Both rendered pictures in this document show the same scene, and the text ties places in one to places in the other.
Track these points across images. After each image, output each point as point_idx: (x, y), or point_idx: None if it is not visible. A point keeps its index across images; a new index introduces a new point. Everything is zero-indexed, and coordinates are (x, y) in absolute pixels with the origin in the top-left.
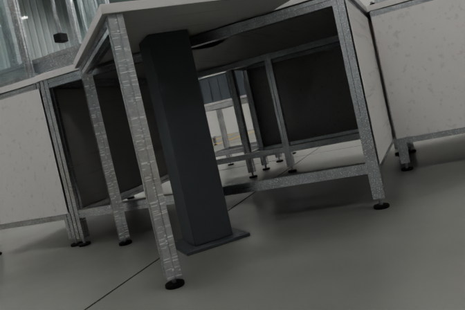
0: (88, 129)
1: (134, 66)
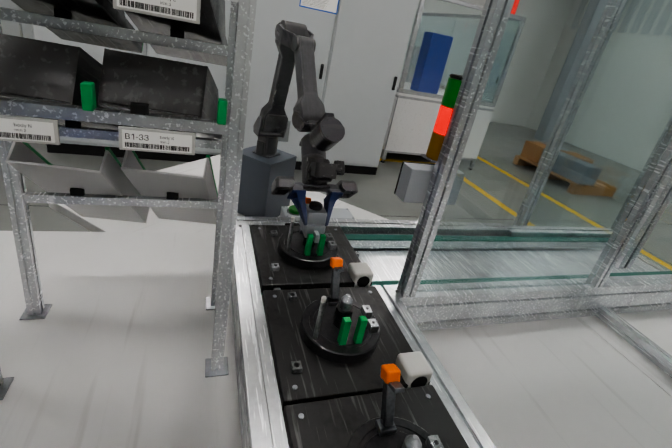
0: None
1: None
